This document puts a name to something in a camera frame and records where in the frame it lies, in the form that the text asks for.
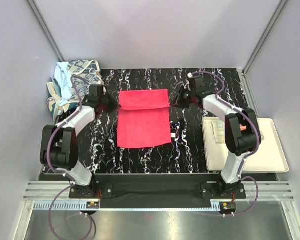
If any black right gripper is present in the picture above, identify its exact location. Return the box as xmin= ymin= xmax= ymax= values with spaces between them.
xmin=170 ymin=86 xmax=195 ymax=109

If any red pink towel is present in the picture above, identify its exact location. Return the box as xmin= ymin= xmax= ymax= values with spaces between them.
xmin=117 ymin=89 xmax=172 ymax=149

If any cream rabbit print towel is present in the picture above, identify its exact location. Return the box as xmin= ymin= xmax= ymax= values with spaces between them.
xmin=210 ymin=120 xmax=226 ymax=144

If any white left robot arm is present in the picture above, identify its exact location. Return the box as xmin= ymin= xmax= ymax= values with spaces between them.
xmin=40 ymin=84 xmax=120 ymax=198

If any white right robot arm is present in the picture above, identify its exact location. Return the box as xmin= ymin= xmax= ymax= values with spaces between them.
xmin=170 ymin=71 xmax=262 ymax=199

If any navy cream patterned towel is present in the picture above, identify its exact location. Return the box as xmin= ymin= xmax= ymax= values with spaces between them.
xmin=67 ymin=59 xmax=104 ymax=100

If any teal patterned towel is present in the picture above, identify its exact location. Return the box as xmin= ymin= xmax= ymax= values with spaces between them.
xmin=46 ymin=78 xmax=80 ymax=124

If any white light blue towel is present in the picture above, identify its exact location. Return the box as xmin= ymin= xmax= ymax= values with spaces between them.
xmin=52 ymin=62 xmax=73 ymax=107

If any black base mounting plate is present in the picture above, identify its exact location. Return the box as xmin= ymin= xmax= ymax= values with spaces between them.
xmin=69 ymin=173 xmax=246 ymax=200

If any white plastic tray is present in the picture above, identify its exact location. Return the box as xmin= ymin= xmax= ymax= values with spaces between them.
xmin=202 ymin=117 xmax=289 ymax=173

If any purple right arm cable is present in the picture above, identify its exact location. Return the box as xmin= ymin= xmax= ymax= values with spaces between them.
xmin=189 ymin=71 xmax=263 ymax=217

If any aluminium rail frame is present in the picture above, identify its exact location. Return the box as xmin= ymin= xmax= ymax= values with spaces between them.
xmin=14 ymin=179 xmax=300 ymax=240

